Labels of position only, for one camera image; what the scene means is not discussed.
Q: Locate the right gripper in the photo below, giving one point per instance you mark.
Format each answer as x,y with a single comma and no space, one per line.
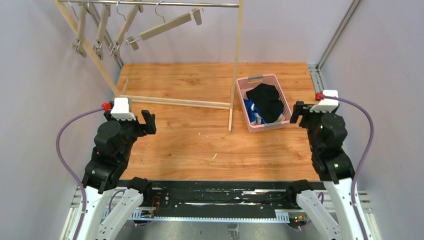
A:
302,114

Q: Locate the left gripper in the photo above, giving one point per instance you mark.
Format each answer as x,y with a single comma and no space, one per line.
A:
142,123

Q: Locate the beige clip hanger blue underwear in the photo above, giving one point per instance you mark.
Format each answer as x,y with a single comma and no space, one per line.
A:
128,20

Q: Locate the beige clip hanger black underwear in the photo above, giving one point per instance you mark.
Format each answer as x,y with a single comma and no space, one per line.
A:
196,14

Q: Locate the beige clip hanger cream underwear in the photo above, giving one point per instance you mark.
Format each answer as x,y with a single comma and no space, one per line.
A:
102,21

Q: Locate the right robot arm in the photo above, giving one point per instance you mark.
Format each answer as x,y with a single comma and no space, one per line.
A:
326,133

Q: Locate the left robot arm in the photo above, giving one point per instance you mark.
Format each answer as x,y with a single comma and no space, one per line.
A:
109,159

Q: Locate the empty beige clip hanger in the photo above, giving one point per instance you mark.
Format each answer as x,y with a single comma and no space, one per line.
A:
78,46

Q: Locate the wooden clothes rack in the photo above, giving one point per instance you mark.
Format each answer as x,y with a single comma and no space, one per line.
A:
72,21

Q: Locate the pink plastic basket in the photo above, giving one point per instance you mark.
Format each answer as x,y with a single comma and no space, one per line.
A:
245,84

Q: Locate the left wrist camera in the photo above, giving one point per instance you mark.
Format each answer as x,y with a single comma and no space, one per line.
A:
119,109

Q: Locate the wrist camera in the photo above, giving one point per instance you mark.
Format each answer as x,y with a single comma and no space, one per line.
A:
119,109
326,103

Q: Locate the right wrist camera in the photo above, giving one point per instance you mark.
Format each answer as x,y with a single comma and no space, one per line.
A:
326,103

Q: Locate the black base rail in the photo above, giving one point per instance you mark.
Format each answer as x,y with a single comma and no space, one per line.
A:
215,200

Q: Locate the aluminium frame post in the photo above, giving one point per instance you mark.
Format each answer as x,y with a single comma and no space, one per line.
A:
349,14

